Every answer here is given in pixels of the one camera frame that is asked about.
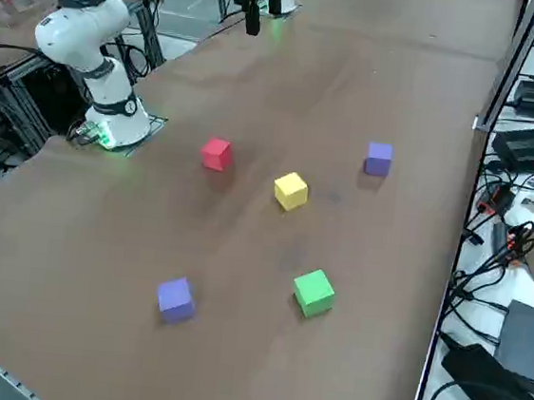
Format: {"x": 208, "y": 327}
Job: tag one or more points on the red foam cube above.
{"x": 215, "y": 155}

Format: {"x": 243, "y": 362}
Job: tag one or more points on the yellow foam cube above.
{"x": 291, "y": 190}

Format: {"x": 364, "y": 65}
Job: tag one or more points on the purple foam cube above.
{"x": 175, "y": 299}
{"x": 378, "y": 159}

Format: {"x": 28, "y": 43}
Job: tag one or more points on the green foam cube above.
{"x": 313, "y": 293}

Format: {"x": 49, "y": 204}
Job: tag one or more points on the orange black adapter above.
{"x": 496, "y": 200}

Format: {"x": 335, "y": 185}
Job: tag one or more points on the dark grey flat box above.
{"x": 531, "y": 340}

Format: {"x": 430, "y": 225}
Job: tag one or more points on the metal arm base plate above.
{"x": 156, "y": 124}

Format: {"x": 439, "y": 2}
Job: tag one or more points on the white post bracket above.
{"x": 481, "y": 123}

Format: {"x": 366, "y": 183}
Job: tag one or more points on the aluminium camera mount post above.
{"x": 515, "y": 68}

